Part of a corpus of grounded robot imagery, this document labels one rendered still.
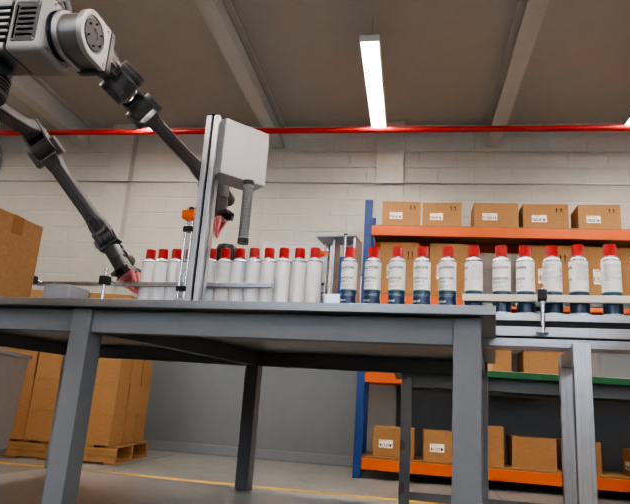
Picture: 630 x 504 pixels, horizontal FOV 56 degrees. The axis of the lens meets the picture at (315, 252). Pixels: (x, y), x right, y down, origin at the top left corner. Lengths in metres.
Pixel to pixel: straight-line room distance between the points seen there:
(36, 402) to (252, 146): 3.99
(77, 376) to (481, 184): 5.38
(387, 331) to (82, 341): 0.80
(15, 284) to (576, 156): 5.89
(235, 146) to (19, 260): 0.78
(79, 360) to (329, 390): 4.74
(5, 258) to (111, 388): 3.36
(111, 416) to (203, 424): 1.49
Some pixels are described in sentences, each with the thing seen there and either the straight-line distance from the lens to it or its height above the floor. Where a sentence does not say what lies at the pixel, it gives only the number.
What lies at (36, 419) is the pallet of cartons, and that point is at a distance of 5.57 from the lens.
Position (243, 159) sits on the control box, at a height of 1.35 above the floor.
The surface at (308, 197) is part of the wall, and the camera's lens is 6.67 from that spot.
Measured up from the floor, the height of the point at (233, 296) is 0.92.
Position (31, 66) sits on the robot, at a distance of 1.70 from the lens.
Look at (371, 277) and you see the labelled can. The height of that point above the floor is 0.98.
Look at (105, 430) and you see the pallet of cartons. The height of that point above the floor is 0.27.
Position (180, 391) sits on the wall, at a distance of 6.63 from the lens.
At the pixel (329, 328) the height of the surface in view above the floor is 0.78.
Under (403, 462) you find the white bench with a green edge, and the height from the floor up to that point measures 0.36.
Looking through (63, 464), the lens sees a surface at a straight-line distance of 1.68.
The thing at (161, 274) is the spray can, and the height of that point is 0.99.
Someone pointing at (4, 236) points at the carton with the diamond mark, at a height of 1.04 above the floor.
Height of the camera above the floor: 0.61
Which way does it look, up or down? 14 degrees up
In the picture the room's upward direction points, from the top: 4 degrees clockwise
